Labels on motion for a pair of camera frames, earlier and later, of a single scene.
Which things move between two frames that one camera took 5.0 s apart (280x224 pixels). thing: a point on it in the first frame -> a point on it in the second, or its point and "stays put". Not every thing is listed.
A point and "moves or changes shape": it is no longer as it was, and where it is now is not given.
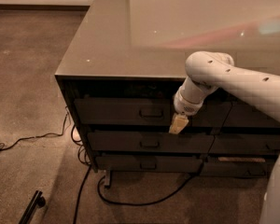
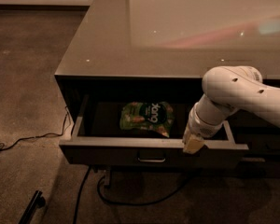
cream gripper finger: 178,123 -> 191,143
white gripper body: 185,107 -> 200,127
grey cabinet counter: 127,57 stays put
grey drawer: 144,112 moves or changes shape
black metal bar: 37,200 stays put
